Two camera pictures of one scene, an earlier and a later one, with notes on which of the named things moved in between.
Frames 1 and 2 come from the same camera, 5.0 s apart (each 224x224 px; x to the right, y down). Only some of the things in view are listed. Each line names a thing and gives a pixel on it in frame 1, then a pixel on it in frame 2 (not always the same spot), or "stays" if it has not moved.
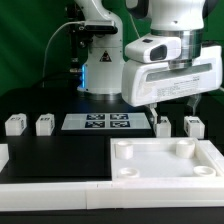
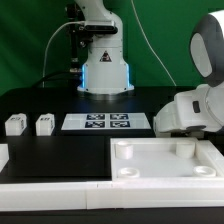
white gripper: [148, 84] → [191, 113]
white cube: [16, 124] stays
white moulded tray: [164, 159] stays
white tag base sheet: [106, 121] stays
